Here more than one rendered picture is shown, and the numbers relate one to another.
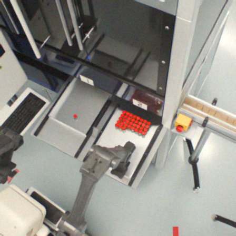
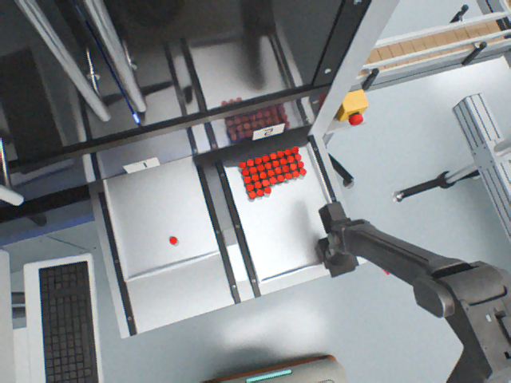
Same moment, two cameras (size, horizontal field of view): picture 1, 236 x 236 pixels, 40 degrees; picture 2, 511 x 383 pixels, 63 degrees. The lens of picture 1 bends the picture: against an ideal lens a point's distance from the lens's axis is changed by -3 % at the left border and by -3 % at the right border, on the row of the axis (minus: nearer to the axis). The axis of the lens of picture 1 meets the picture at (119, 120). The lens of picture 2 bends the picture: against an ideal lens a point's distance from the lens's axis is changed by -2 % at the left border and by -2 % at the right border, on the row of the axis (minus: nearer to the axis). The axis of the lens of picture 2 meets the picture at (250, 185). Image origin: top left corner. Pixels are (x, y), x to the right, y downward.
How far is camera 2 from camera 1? 0.92 m
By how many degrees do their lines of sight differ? 22
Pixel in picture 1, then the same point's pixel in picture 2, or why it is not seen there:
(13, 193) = not seen: outside the picture
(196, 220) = (381, 219)
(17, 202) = not seen: outside the picture
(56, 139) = (177, 305)
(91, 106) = (178, 199)
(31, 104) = (64, 288)
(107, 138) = (254, 227)
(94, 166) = (500, 334)
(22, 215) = not seen: outside the picture
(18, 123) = (74, 338)
